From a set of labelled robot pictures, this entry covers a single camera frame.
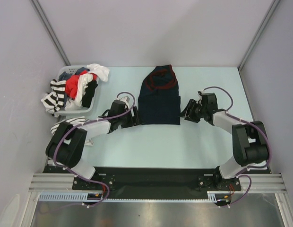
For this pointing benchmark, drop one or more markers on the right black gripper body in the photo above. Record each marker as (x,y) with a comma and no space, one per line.
(196,111)

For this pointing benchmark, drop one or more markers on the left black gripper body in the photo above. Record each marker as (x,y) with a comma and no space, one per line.
(128,120)

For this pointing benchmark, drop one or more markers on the navy tank top red trim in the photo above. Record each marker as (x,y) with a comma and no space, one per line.
(159,101)

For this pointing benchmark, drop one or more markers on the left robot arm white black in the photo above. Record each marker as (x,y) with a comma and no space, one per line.
(67,143)

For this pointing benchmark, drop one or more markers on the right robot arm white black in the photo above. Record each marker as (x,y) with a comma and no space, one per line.
(249,140)

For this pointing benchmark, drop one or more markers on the thin striped white tank top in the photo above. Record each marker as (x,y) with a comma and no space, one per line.
(73,121)

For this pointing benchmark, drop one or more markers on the black white striped tank top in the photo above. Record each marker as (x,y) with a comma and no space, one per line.
(54,100)

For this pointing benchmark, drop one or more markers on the grey blue tank top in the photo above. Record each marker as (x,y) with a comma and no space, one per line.
(64,72)

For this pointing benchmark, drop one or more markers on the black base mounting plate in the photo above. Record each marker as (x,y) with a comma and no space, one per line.
(154,183)

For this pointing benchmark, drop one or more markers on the grey plastic laundry basket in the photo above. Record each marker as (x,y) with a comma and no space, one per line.
(83,110)

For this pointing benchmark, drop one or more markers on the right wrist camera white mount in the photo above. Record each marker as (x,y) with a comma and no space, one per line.
(200,93)

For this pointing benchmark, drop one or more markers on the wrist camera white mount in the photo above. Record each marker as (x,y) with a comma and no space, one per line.
(125,99)
(200,93)

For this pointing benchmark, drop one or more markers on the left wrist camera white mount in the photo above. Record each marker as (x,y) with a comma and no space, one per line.
(125,99)

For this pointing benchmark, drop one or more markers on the aluminium extrusion rail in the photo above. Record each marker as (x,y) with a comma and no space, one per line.
(261,183)

